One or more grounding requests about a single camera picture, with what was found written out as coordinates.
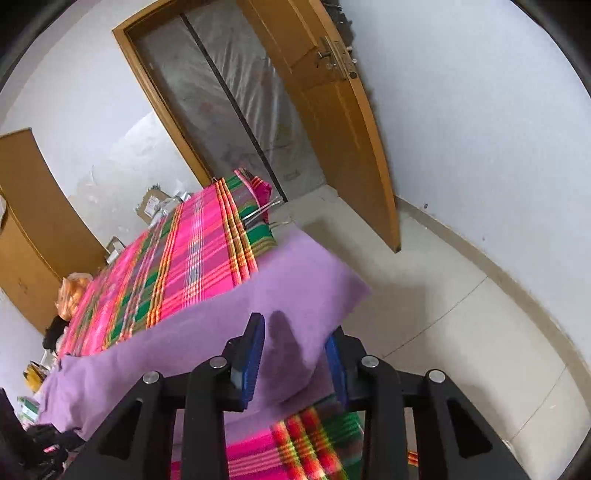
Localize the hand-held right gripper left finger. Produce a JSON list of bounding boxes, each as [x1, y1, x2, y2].
[[60, 312, 266, 480]]

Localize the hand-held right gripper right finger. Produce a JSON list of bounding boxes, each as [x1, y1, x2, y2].
[[324, 328, 532, 480]]

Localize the purple fleece sweater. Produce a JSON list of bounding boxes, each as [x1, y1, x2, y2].
[[39, 228, 372, 439]]

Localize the teal white box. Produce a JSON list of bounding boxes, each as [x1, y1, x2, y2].
[[17, 394, 40, 422]]

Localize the yellow paper bag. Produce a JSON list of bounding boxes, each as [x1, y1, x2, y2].
[[25, 362, 49, 393]]

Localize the black cloth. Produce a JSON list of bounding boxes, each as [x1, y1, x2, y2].
[[43, 315, 69, 349]]

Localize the pink plaid blanket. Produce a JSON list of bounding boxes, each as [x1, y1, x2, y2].
[[58, 168, 419, 480]]

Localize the bag of oranges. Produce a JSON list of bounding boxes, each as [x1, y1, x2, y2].
[[55, 273, 93, 320]]

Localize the grey parcel bags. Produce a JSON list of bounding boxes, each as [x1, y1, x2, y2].
[[157, 191, 192, 215]]

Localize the brown cardboard box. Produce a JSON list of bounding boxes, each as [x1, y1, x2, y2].
[[135, 189, 174, 227]]

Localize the wooden wardrobe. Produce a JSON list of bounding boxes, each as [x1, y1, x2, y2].
[[0, 128, 109, 333]]

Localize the wooden door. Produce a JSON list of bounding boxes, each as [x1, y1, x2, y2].
[[238, 0, 402, 254]]

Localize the clear plastic door curtain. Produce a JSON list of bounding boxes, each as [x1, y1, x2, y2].
[[134, 0, 326, 201]]

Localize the wire clothes hanger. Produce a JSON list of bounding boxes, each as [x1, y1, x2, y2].
[[242, 198, 296, 232]]

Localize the wooden door frame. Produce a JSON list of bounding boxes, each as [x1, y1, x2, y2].
[[112, 0, 288, 204]]

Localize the metal door lock handle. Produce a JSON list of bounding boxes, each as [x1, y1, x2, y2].
[[316, 37, 358, 83]]

